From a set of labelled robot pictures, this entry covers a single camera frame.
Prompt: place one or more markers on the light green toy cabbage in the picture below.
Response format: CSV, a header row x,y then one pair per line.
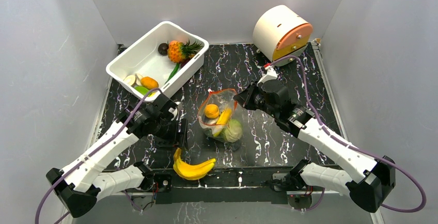
x,y
233,132

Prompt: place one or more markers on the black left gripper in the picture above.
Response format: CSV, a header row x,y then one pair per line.
x,y
171,141

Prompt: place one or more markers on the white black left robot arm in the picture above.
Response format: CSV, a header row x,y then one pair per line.
x,y
84,182

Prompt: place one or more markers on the cream halved toy fruit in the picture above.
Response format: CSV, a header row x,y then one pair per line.
x,y
130,80

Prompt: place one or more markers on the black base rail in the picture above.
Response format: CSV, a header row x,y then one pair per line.
x,y
247,184

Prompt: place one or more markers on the clear zip bag orange zipper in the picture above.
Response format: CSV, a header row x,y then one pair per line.
x,y
223,99

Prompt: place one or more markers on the orange toy orange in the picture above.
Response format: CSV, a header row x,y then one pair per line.
x,y
149,83

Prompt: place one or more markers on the cream round drum orange face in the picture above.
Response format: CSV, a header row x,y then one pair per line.
x,y
280,32

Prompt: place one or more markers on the bright green toy lime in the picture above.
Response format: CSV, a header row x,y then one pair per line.
x,y
142,90

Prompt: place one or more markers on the yellow toy corn cob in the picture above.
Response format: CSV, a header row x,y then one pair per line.
x,y
222,121

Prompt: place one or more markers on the dark purple toy fruit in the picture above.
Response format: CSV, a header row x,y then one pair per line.
x,y
163,49

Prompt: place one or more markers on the green toy chili pepper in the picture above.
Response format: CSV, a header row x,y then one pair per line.
x,y
174,71

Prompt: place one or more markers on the white plastic bin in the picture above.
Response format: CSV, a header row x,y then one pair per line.
x,y
143,58

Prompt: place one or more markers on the yellow toy banana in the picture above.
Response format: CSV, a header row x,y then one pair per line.
x,y
191,172

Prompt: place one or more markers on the grey toy fish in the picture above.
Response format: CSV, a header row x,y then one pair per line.
x,y
210,122

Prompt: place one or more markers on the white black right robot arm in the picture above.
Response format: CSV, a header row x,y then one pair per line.
x,y
363,178

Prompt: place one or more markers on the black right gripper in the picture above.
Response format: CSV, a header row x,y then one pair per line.
x,y
253,97

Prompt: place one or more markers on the small orange toy tangerine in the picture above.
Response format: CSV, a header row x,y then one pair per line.
x,y
212,111

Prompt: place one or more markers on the orange toy pineapple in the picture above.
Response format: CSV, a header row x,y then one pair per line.
x,y
179,52

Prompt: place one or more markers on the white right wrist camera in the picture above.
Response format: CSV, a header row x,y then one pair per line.
x,y
270,74

